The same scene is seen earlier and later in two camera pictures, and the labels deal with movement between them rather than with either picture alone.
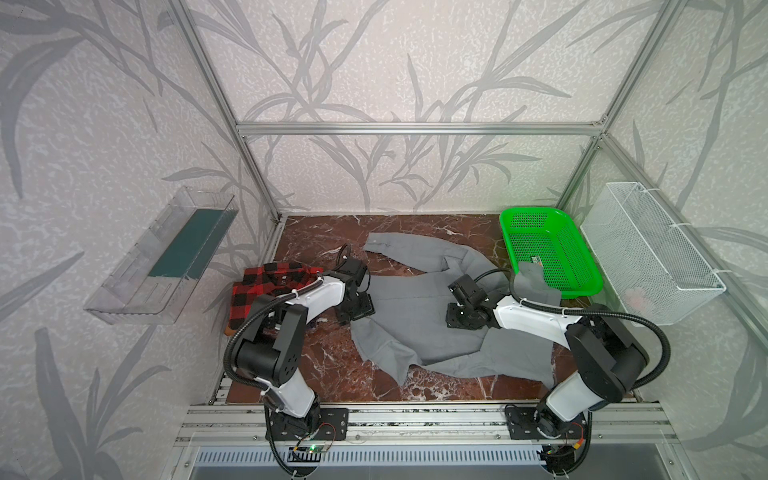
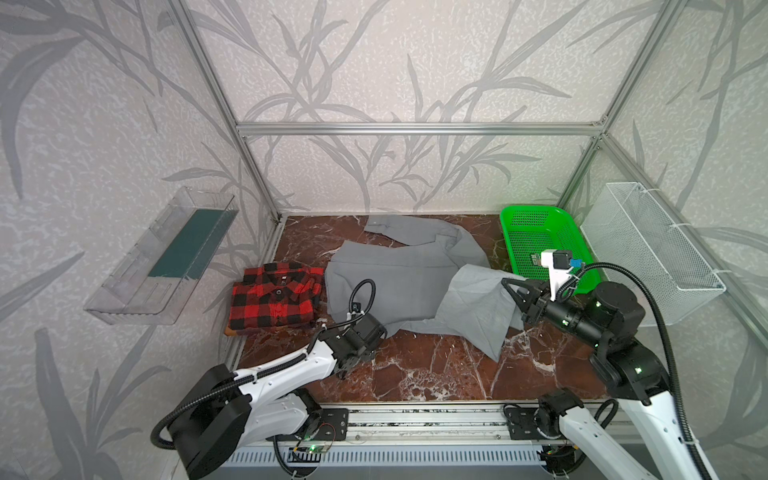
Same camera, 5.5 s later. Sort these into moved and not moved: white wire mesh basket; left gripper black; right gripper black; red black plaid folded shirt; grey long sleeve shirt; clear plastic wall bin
Moved: right gripper black; left gripper black; grey long sleeve shirt
Not moved: red black plaid folded shirt; clear plastic wall bin; white wire mesh basket
